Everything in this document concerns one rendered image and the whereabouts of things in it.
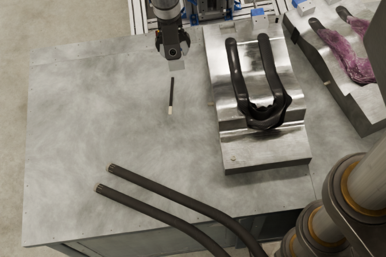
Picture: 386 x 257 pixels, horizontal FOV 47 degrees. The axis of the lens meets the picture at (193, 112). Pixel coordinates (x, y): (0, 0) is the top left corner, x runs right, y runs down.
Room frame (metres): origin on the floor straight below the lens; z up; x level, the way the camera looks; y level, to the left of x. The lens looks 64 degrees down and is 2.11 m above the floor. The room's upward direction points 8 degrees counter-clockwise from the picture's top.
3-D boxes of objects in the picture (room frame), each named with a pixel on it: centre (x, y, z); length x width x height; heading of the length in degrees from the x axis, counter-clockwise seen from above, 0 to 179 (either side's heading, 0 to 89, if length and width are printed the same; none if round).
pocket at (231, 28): (0.88, -0.16, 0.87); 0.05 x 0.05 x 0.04; 89
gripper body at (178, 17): (0.79, 0.03, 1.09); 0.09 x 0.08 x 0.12; 179
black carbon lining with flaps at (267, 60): (0.67, -0.21, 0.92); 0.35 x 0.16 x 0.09; 179
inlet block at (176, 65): (0.80, 0.03, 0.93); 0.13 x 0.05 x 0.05; 179
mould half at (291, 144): (0.65, -0.20, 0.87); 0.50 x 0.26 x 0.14; 179
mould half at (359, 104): (0.73, -0.56, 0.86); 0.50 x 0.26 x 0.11; 17
